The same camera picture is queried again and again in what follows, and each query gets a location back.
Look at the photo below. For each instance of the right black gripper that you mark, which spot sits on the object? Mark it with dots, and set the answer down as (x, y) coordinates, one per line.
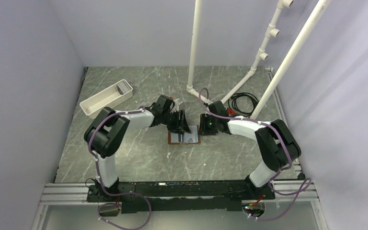
(203, 130)

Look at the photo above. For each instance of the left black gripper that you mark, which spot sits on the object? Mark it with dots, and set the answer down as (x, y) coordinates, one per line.
(180, 126)

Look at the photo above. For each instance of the brown leather card holder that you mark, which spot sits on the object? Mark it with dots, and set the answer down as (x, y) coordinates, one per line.
(172, 138)

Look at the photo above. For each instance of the white VIP credit card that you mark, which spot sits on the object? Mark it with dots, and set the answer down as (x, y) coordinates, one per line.
(191, 137)

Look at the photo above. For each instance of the white rectangular plastic tray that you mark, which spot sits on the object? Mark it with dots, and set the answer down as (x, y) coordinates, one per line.
(111, 97)

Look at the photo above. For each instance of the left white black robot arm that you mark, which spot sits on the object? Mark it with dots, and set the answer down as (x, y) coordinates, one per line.
(106, 133)

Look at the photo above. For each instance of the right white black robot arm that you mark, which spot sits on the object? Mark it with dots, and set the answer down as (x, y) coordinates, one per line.
(276, 144)

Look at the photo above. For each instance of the red black clamp tool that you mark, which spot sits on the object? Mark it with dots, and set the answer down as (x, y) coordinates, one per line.
(230, 111)

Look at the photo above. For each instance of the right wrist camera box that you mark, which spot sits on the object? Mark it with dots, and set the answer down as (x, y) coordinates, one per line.
(218, 108)

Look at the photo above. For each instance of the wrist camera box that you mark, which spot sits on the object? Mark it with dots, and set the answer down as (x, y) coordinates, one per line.
(218, 108)
(163, 104)

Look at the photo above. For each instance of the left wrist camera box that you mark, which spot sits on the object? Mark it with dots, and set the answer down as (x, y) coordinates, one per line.
(163, 104)

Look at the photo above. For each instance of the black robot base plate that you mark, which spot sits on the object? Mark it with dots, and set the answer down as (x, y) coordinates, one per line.
(134, 197)

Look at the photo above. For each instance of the white PVC pipe frame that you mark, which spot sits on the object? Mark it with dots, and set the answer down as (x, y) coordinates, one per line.
(249, 33)

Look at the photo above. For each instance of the aluminium extrusion rail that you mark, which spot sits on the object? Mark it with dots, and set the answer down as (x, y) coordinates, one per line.
(77, 193)

